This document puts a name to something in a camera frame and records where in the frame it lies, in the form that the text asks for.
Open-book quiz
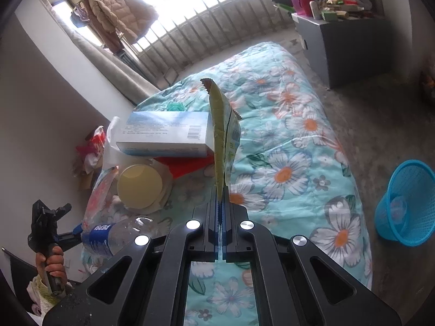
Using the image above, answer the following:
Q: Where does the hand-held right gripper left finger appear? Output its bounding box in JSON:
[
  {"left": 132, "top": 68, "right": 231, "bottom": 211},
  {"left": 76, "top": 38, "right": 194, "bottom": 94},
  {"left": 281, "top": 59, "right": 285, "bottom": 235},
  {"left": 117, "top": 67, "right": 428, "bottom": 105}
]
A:
[{"left": 42, "top": 188, "right": 222, "bottom": 326}]

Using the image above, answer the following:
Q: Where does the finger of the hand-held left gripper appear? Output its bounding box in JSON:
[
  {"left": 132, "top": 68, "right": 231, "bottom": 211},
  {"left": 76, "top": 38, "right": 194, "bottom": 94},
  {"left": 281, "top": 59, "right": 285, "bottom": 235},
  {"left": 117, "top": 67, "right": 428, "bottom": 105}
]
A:
[{"left": 71, "top": 223, "right": 89, "bottom": 245}]

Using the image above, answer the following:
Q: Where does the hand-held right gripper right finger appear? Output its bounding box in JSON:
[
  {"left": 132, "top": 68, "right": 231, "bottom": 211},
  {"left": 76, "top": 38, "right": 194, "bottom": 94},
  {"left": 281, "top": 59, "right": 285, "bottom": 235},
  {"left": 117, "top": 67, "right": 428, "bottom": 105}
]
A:
[{"left": 222, "top": 187, "right": 403, "bottom": 326}]

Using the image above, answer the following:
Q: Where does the clear bottle with blue label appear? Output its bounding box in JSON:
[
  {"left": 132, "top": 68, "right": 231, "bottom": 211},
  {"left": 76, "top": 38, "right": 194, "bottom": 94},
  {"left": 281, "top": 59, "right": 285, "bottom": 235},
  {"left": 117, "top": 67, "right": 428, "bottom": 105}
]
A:
[{"left": 81, "top": 217, "right": 161, "bottom": 259}]

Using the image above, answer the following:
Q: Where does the yellow snack packet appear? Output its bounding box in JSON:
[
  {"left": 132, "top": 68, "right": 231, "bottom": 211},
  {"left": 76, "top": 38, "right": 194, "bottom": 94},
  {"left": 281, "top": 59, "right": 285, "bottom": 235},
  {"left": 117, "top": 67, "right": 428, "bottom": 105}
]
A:
[{"left": 200, "top": 78, "right": 243, "bottom": 199}]

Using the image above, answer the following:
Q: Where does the blue plastic mesh basket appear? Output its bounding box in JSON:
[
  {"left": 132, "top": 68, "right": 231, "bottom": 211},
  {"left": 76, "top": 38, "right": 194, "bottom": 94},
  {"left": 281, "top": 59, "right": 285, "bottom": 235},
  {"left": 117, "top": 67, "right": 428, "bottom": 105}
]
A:
[{"left": 374, "top": 159, "right": 435, "bottom": 247}]

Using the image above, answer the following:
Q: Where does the person's left hand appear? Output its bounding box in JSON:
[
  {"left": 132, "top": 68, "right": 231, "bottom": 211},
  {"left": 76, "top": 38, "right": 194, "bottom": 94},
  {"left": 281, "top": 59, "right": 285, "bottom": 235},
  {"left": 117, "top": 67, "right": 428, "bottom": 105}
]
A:
[{"left": 36, "top": 244, "right": 69, "bottom": 281}]

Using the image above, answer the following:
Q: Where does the brown cardboard box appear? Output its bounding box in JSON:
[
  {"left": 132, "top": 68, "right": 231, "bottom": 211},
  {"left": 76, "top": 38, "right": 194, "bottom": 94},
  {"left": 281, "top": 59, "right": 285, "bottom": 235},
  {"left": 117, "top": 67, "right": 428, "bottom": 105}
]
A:
[{"left": 78, "top": 170, "right": 100, "bottom": 191}]

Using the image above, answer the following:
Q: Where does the round container with yellow lid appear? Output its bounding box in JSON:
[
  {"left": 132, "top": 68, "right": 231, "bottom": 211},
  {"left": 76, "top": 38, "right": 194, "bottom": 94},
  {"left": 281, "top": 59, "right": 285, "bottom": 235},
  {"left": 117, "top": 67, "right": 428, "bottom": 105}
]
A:
[{"left": 117, "top": 163, "right": 164, "bottom": 211}]

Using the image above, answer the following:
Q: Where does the red flat packet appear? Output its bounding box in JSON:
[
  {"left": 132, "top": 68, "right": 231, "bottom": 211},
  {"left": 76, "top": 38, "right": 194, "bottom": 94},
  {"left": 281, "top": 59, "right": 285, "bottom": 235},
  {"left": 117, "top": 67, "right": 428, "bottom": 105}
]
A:
[{"left": 154, "top": 154, "right": 216, "bottom": 180}]

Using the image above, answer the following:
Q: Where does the blue and white cardboard box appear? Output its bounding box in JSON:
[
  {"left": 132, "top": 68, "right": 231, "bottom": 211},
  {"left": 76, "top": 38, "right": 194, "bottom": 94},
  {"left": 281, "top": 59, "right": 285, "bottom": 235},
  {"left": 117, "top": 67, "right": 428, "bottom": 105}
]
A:
[{"left": 116, "top": 111, "right": 212, "bottom": 159}]

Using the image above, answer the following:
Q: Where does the floral turquoise blanket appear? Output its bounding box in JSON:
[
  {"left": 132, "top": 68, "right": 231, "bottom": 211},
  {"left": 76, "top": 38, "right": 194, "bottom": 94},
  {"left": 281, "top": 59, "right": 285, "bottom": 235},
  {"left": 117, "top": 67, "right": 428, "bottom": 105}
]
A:
[{"left": 82, "top": 42, "right": 373, "bottom": 326}]

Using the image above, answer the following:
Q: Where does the clear plastic wrapper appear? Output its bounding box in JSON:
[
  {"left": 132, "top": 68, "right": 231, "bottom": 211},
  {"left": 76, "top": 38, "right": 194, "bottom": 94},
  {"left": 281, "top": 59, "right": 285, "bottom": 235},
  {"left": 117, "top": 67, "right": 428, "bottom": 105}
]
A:
[{"left": 389, "top": 197, "right": 409, "bottom": 220}]

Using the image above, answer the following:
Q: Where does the blue hanging cloth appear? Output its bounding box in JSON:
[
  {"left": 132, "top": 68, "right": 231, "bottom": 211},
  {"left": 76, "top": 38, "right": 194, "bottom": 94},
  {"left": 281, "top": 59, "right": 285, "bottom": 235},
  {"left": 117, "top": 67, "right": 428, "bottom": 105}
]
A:
[{"left": 70, "top": 6, "right": 91, "bottom": 28}]

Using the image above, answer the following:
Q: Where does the beige slatted window guard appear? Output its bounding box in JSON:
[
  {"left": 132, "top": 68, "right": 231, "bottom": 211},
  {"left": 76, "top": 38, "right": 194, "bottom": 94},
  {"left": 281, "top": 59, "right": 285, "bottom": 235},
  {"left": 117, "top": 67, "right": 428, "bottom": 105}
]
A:
[{"left": 134, "top": 0, "right": 297, "bottom": 84}]

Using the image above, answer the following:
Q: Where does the beige padded jacket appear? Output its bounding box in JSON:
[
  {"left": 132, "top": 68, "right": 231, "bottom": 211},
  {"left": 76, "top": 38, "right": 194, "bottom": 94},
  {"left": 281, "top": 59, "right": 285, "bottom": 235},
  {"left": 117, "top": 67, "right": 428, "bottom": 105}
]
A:
[{"left": 84, "top": 0, "right": 160, "bottom": 52}]

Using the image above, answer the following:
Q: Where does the grey cabinet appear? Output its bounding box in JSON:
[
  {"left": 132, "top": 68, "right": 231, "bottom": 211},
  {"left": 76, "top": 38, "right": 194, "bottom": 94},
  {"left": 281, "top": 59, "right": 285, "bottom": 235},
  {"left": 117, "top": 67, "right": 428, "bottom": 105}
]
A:
[{"left": 291, "top": 14, "right": 392, "bottom": 89}]

